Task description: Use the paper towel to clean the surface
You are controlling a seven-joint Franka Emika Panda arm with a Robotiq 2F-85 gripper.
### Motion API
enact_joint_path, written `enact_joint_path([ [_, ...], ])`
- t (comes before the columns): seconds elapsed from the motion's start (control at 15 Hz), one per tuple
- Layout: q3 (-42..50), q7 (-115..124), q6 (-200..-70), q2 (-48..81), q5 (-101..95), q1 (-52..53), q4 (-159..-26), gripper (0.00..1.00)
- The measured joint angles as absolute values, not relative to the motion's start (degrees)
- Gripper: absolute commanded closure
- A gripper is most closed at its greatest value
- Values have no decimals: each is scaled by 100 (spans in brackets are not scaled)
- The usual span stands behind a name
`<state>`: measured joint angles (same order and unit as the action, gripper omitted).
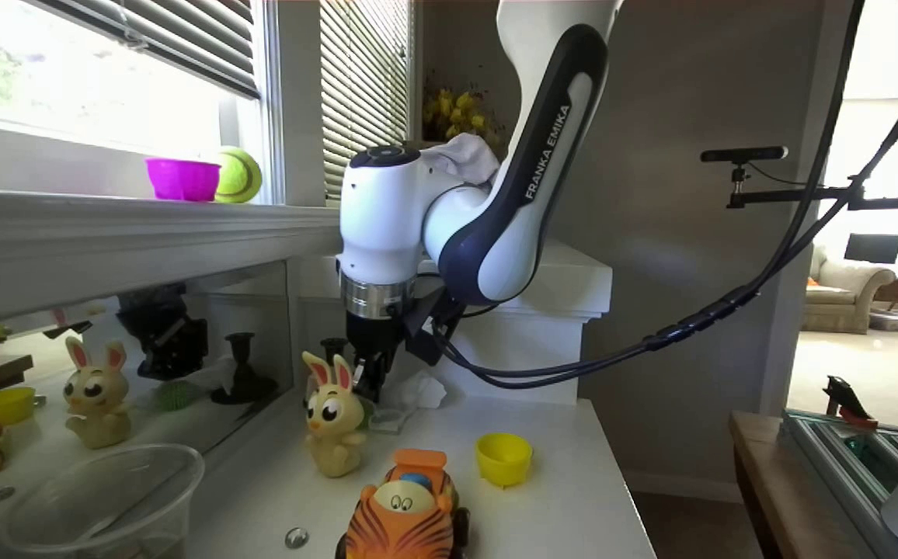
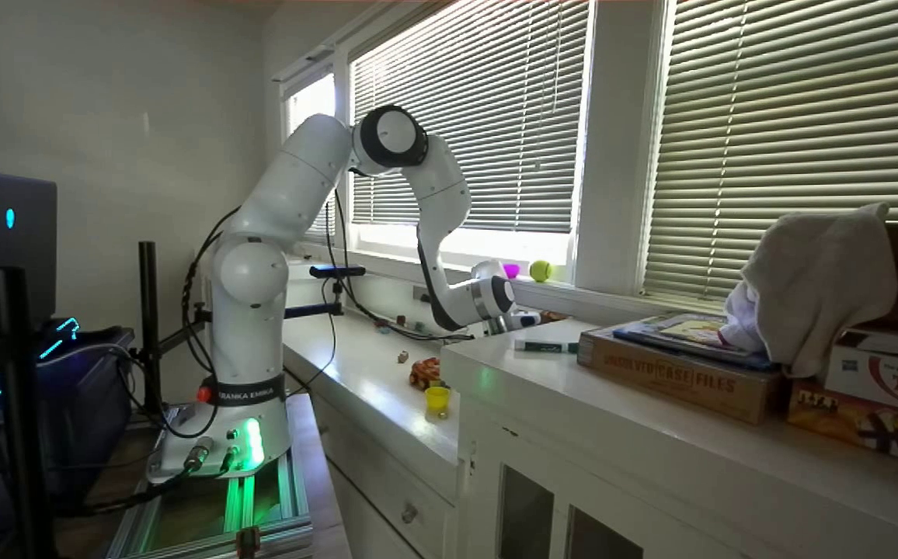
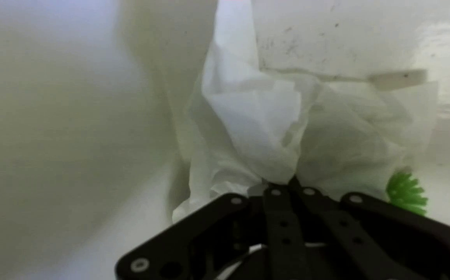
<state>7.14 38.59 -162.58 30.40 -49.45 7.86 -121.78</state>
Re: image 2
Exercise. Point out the medium window blind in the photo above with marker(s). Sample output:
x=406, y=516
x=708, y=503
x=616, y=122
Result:
x=512, y=83

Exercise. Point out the green dry-erase marker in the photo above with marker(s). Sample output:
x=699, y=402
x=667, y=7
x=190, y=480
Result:
x=544, y=347

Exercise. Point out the orange box black pattern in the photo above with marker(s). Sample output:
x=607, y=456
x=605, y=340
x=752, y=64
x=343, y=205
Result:
x=863, y=428

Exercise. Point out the white window sill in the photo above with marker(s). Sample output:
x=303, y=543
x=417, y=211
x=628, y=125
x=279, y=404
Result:
x=593, y=299

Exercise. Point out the wide window blind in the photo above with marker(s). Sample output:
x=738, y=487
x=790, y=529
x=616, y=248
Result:
x=778, y=125

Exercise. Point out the blue picture book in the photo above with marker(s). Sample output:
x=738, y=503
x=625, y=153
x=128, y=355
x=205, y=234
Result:
x=721, y=359

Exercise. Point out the small yellow cup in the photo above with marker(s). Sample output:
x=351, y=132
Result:
x=436, y=404

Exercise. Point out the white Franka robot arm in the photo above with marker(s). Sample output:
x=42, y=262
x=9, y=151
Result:
x=248, y=310

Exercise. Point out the low white counter cabinet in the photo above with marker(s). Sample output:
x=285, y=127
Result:
x=387, y=484

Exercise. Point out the beige cloth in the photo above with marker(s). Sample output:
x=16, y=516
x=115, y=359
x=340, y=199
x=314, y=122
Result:
x=821, y=281

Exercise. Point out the tall white glass-door cabinet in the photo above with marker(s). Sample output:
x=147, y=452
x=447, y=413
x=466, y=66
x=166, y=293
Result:
x=623, y=477

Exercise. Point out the dark blue bag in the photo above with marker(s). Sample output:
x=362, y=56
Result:
x=86, y=413

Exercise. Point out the black stereo camera bar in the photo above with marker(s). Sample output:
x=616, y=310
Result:
x=338, y=271

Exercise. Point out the black metal post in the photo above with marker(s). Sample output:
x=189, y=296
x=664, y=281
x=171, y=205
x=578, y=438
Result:
x=20, y=436

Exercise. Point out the thick brown police book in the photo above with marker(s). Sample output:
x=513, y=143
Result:
x=677, y=385

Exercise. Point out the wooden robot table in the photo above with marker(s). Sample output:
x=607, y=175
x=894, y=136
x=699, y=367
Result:
x=312, y=454

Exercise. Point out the pink plastic cup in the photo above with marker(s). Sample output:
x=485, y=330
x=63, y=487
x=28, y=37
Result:
x=512, y=271

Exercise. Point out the white box red print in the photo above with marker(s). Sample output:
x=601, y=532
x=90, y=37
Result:
x=885, y=376

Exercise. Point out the dark monitor with cyan light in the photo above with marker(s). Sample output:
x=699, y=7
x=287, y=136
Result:
x=1, y=269

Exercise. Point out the aluminium frame robot platform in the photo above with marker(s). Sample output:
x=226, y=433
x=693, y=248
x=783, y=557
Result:
x=211, y=512

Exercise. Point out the orange tiger toy car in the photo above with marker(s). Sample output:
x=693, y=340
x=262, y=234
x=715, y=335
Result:
x=426, y=375

